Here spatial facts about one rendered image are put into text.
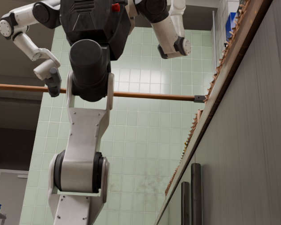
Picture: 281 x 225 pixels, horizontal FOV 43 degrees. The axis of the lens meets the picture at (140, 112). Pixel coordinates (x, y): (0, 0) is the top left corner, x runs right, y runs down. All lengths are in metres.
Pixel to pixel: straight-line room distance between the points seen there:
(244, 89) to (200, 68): 3.13
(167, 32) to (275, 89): 1.28
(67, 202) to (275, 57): 0.97
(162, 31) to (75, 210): 0.83
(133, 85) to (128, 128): 0.44
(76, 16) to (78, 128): 0.42
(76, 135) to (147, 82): 2.19
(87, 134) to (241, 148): 0.91
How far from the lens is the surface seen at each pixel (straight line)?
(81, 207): 1.18
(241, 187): 0.40
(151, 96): 1.93
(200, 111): 0.98
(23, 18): 1.76
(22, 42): 1.82
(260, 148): 0.34
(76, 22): 1.37
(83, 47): 1.22
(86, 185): 1.20
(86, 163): 1.19
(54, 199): 1.22
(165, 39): 1.58
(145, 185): 3.04
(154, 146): 3.13
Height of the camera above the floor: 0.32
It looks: 24 degrees up
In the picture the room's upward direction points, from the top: 3 degrees clockwise
